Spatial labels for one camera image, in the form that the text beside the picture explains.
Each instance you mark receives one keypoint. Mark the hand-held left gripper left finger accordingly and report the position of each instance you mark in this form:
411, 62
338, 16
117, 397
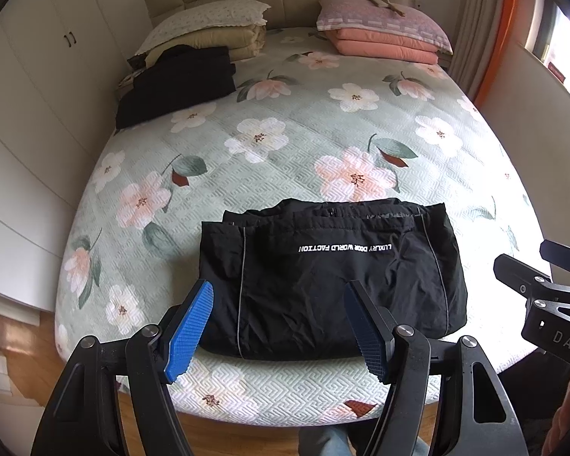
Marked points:
190, 332

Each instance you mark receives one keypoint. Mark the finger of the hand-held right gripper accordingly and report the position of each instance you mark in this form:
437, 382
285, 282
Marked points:
565, 256
517, 275

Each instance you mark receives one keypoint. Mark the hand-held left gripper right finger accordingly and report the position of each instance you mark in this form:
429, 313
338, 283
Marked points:
365, 337

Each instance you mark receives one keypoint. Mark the black jacket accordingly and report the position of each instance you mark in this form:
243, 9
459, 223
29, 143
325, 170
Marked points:
313, 294

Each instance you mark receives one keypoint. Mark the person's dark clothing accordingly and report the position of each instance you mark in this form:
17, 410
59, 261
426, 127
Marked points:
532, 389

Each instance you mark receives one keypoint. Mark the person's blue jeans leg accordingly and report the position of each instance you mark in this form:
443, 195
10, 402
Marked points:
332, 441

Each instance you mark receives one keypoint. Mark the red box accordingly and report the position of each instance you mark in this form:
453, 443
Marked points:
556, 71

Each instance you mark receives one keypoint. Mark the bed with floral bedspread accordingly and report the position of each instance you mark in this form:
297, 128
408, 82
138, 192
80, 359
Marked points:
289, 161

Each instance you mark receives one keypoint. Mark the orange curtain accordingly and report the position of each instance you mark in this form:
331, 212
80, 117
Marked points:
508, 23

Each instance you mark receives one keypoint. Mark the black folded garment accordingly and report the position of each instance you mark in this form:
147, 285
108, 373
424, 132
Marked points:
180, 85

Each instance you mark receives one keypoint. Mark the white wardrobe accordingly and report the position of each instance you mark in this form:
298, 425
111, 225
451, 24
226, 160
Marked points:
28, 128

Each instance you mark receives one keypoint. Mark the beige curtain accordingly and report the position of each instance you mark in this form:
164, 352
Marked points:
479, 9

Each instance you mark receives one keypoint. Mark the pink folded blanket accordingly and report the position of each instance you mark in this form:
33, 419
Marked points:
384, 45

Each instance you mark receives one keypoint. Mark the small dark cloth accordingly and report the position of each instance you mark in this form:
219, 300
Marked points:
136, 62

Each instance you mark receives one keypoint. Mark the pink patterned pillow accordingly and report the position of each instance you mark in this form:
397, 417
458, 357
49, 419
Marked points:
380, 16

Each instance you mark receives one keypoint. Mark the beige folded blanket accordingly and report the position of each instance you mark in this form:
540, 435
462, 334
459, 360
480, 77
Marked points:
228, 40

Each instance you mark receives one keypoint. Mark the white floral pillow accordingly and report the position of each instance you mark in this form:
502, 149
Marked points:
204, 14

